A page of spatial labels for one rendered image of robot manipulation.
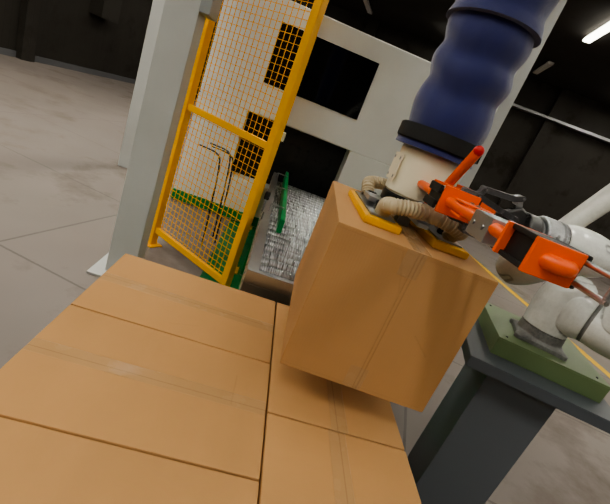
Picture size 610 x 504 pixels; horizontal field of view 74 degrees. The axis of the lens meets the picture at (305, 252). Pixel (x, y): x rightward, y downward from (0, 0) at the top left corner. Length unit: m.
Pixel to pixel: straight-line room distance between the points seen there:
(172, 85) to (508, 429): 2.09
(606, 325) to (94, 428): 1.46
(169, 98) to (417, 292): 1.66
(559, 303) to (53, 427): 1.48
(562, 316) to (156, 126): 1.96
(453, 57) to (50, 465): 1.20
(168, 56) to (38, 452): 1.78
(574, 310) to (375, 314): 0.81
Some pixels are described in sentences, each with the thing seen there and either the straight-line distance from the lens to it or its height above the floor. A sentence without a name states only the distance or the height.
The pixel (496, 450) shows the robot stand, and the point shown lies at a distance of 1.81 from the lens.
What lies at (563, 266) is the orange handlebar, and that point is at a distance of 0.60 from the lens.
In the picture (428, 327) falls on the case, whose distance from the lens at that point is 1.03.
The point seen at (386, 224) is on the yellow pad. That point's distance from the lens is 1.01.
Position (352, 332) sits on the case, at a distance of 1.01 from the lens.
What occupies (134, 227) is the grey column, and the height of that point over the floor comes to 0.33.
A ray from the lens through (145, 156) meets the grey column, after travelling 2.31.
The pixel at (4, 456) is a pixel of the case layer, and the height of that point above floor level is 0.54.
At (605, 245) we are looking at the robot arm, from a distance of 1.11.
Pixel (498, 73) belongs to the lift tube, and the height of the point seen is 1.50.
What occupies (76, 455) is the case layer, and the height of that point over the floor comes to 0.54.
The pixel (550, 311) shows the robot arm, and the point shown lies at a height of 0.95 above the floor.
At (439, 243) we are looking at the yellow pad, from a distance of 1.06.
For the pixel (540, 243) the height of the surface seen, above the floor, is 1.23.
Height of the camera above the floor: 1.28
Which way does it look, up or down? 19 degrees down
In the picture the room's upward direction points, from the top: 22 degrees clockwise
